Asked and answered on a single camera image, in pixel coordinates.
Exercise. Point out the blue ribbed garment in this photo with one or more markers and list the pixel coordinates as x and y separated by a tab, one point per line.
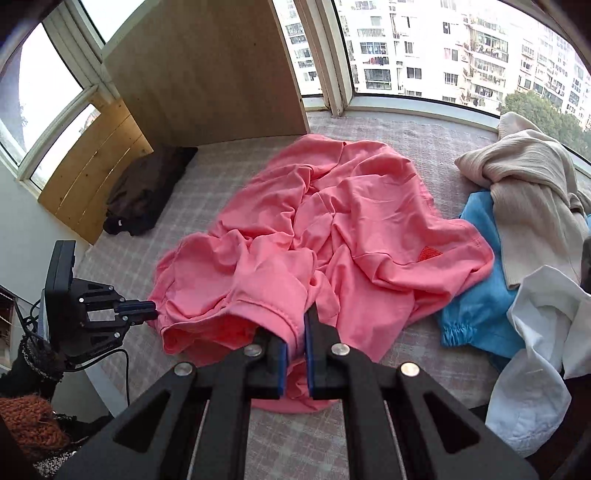
478	317

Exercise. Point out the large light wooden board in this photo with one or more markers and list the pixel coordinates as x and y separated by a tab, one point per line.
199	72

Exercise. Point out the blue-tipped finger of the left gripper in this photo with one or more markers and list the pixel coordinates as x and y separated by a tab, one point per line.
136	307

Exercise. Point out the pink t-shirt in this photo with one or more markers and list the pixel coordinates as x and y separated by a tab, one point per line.
349	228

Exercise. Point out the orange knit scarf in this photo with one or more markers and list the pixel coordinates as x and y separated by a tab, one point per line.
32	424

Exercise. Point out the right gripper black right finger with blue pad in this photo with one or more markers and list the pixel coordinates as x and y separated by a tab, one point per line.
400	422

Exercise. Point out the pine plank panel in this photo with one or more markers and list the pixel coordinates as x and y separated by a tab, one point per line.
77	191

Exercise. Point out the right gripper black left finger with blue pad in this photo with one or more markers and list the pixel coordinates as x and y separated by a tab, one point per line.
190	424

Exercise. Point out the beige knit sweater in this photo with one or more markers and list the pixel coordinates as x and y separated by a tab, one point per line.
539	209

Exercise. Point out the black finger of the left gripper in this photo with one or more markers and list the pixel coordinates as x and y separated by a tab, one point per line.
136	318

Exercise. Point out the dark brown folded garment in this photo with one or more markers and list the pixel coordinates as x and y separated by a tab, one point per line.
140	194

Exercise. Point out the white shirt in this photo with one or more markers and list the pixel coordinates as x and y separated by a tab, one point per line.
530	399

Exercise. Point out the black phone on gripper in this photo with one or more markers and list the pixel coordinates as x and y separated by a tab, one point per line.
59	272

